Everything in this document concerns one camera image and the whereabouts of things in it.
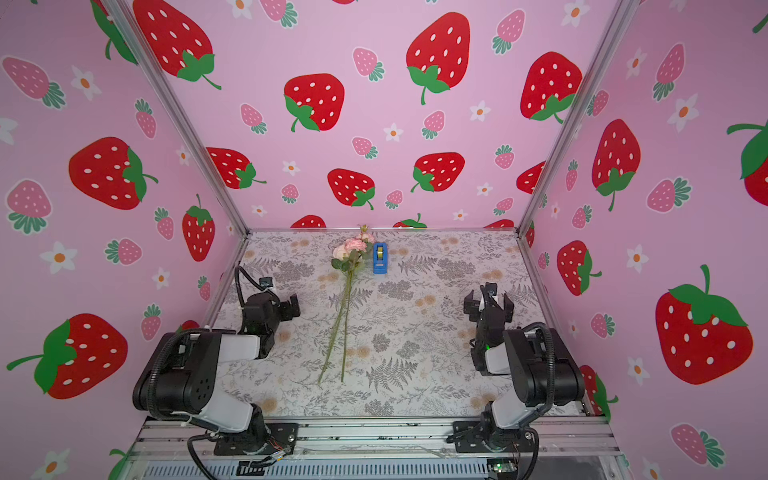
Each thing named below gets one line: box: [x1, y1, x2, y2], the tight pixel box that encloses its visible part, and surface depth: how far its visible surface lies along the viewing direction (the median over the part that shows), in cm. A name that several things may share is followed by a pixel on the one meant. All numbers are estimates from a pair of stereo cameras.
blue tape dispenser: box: [373, 242, 388, 275], surface depth 109 cm
